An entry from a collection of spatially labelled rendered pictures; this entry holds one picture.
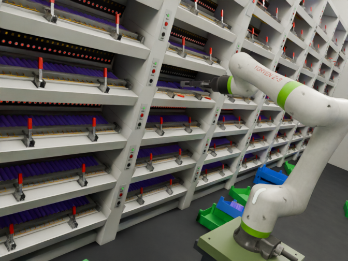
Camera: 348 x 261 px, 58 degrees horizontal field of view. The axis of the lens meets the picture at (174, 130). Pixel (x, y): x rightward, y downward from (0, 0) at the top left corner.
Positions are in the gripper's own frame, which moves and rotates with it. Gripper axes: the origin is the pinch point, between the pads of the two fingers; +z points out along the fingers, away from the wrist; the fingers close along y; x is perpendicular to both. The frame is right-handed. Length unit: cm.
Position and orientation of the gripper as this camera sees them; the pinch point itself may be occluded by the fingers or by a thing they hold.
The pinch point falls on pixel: (187, 84)
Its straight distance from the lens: 172.3
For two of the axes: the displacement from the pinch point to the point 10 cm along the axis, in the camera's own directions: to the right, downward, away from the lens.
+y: -5.8, 0.4, -8.1
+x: -0.6, 9.9, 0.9
